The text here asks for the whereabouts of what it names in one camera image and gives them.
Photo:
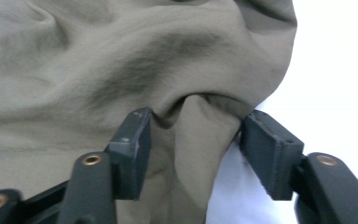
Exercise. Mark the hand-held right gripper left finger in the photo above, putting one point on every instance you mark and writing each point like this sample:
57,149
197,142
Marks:
130,155

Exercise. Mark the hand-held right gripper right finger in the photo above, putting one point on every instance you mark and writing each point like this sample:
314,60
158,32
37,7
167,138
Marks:
273,155

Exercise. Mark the olive green shorts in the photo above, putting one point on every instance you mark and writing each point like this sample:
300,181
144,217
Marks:
105,62

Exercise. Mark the white table board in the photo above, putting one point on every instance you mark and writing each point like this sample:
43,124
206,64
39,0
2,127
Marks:
338,93

